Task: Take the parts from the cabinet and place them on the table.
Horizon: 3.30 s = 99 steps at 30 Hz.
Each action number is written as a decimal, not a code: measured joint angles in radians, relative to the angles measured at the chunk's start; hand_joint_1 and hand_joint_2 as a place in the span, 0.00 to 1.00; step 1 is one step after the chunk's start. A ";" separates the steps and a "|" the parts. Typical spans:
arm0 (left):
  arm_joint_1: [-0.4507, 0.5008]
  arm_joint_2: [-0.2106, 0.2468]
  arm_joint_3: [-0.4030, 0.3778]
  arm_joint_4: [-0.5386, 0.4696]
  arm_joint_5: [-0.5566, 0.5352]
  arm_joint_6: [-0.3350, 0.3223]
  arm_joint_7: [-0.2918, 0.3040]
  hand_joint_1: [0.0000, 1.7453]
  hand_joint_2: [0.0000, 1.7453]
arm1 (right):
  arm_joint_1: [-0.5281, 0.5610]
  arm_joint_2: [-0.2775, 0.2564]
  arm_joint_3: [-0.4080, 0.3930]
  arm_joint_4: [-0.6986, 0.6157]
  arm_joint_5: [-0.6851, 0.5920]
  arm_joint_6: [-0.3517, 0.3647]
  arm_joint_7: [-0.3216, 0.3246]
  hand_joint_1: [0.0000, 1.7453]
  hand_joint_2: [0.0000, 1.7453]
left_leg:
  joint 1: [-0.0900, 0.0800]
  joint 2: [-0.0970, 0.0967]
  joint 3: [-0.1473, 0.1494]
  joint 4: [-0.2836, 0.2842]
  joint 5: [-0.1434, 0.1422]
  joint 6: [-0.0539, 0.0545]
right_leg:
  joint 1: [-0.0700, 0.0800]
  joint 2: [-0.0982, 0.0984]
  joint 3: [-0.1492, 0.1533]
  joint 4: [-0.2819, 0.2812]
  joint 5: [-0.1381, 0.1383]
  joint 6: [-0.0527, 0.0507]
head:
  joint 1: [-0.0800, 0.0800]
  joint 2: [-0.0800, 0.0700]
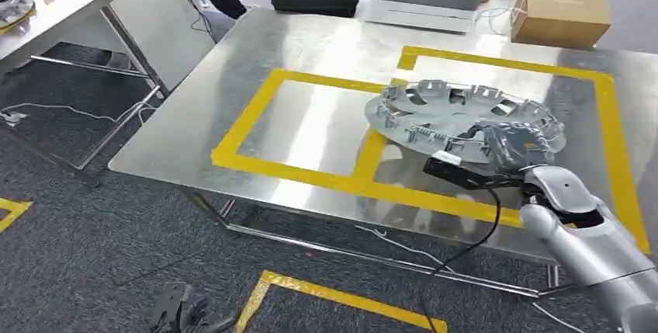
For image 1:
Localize dark right wrist camera box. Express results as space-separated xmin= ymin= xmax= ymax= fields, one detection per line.
xmin=422 ymin=150 xmax=524 ymax=192

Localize steel table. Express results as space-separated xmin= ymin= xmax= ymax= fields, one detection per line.
xmin=107 ymin=8 xmax=658 ymax=302

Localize brown cardboard box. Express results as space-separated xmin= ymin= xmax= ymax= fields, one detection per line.
xmin=510 ymin=0 xmax=613 ymax=50

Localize white flat box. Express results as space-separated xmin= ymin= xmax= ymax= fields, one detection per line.
xmin=362 ymin=0 xmax=477 ymax=34

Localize grey plastic part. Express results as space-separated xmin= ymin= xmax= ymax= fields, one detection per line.
xmin=0 ymin=0 xmax=37 ymax=34

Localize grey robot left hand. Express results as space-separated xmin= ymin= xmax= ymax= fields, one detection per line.
xmin=176 ymin=296 xmax=236 ymax=333

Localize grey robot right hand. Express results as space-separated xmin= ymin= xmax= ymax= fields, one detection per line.
xmin=464 ymin=122 xmax=556 ymax=178

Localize white cable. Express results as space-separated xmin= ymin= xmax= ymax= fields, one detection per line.
xmin=531 ymin=301 xmax=588 ymax=333
xmin=476 ymin=0 xmax=532 ymax=22
xmin=354 ymin=224 xmax=459 ymax=273
xmin=0 ymin=102 xmax=156 ymax=127

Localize silver wheel hubcap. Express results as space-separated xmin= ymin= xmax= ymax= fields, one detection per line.
xmin=364 ymin=78 xmax=567 ymax=173

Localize white table with metal legs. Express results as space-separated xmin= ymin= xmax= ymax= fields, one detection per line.
xmin=0 ymin=0 xmax=217 ymax=173

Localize black hanging cables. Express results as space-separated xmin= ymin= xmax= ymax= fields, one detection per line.
xmin=151 ymin=0 xmax=217 ymax=45

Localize black camera cable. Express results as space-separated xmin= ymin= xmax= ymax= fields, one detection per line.
xmin=420 ymin=186 xmax=504 ymax=333

